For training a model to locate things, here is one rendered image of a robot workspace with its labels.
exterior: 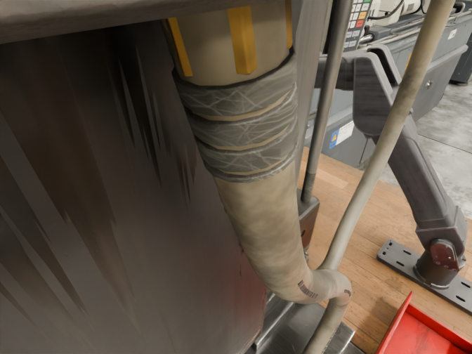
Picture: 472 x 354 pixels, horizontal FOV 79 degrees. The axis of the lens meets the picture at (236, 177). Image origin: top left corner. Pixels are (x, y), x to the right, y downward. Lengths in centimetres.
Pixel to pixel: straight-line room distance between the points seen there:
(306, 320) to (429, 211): 35
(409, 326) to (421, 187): 25
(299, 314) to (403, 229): 53
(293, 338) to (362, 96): 36
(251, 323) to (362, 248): 56
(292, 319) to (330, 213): 49
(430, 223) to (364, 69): 29
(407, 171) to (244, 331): 45
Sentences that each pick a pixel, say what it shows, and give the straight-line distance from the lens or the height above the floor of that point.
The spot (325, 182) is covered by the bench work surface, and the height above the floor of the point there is 90.
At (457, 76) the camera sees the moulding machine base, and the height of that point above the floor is 13.
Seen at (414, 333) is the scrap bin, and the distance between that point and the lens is 64.
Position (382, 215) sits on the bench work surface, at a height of 90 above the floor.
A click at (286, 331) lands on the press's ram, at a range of 31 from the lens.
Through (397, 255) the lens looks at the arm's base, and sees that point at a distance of 73.
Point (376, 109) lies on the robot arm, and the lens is 50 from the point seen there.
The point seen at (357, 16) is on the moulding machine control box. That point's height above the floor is 123.
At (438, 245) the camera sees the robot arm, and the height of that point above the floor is 103.
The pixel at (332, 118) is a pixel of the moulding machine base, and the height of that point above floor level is 71.
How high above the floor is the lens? 142
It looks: 38 degrees down
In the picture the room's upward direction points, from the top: straight up
